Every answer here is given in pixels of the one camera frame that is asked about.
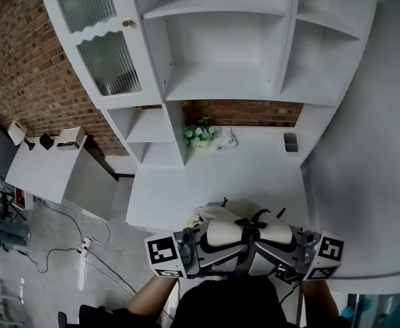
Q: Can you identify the black chair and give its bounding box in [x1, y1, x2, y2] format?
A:
[57, 303, 134, 328]

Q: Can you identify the potted flower bouquet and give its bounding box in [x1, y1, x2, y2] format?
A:
[183, 115, 218, 153]

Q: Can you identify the grey pen holder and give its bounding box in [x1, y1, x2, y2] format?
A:
[282, 132, 300, 158]

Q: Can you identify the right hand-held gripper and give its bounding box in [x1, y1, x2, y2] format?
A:
[248, 228, 345, 283]

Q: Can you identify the person's right forearm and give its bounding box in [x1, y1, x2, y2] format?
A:
[301, 279, 341, 320]

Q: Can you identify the white power strip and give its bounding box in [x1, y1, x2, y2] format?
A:
[77, 236, 93, 256]

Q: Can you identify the person's left forearm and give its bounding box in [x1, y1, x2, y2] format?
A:
[127, 274, 181, 323]

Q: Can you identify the black floor cable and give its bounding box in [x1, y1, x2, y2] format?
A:
[24, 196, 142, 295]

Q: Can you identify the cream backpack with black straps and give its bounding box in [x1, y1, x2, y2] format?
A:
[185, 197, 297, 254]

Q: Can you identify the red and white box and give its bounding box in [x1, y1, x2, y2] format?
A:
[14, 186, 35, 211]

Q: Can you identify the white floor cable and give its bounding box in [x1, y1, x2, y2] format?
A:
[79, 210, 111, 244]

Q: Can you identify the small black box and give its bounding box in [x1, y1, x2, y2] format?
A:
[39, 132, 55, 150]

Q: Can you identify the person's dark clothing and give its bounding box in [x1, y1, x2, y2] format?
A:
[112, 273, 353, 328]

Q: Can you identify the white shelf unit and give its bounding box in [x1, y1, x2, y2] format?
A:
[36, 0, 381, 167]

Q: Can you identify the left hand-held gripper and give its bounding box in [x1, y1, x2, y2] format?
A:
[144, 227, 251, 280]

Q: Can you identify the beige box appliance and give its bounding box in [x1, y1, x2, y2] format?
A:
[55, 126, 87, 152]

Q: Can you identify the white table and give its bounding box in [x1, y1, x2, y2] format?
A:
[125, 125, 310, 234]

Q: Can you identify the white low cabinet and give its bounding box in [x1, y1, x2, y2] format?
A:
[4, 135, 119, 205]

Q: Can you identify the ribbed glass cabinet door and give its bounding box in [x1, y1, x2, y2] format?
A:
[37, 0, 165, 110]

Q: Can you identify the white box device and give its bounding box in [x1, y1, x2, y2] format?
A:
[7, 120, 29, 147]

